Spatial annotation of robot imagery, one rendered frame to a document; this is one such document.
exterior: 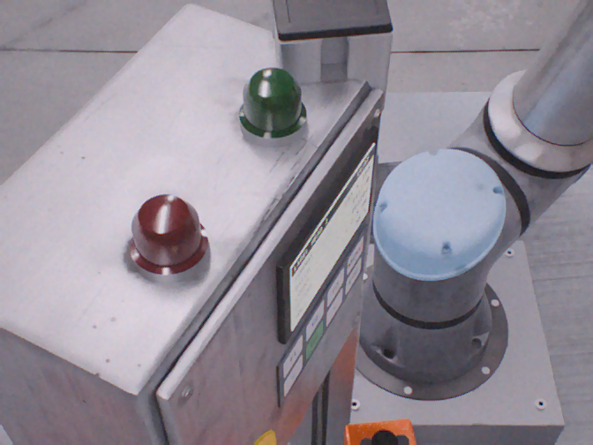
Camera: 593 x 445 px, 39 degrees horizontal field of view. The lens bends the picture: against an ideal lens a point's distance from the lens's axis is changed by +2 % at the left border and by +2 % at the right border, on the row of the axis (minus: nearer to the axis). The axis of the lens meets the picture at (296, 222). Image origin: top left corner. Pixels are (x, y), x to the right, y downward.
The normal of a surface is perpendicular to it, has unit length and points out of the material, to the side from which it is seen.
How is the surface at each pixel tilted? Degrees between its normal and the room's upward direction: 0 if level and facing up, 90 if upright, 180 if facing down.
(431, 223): 9
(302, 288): 90
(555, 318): 0
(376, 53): 90
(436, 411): 2
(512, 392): 2
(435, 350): 73
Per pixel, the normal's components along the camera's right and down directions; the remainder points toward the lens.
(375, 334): -0.77, 0.29
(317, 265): 0.88, 0.37
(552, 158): 0.00, 0.29
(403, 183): -0.13, -0.53
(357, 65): 0.11, 0.78
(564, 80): -0.77, 0.50
